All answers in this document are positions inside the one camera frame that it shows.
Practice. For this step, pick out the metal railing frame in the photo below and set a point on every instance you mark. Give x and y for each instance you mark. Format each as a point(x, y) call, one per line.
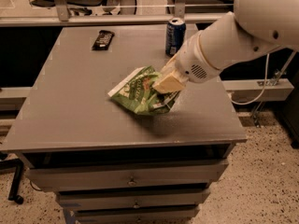
point(20, 13)

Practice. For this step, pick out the green jalapeno chip bag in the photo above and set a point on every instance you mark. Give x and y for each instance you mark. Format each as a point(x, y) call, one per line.
point(136, 93)

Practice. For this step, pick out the black chair base leg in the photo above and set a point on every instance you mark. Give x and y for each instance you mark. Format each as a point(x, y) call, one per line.
point(12, 166)

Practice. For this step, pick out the black candy bar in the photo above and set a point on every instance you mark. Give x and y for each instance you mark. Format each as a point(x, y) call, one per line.
point(103, 40)

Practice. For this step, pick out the blue pepsi can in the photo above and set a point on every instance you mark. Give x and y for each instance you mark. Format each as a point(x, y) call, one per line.
point(175, 32)

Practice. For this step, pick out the grey drawer cabinet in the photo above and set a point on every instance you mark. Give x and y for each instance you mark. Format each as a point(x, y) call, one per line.
point(108, 164)

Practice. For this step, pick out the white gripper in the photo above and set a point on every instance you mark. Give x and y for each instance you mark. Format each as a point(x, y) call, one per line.
point(191, 62)

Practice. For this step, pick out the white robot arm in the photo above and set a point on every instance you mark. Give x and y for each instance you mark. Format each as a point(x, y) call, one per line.
point(253, 29)

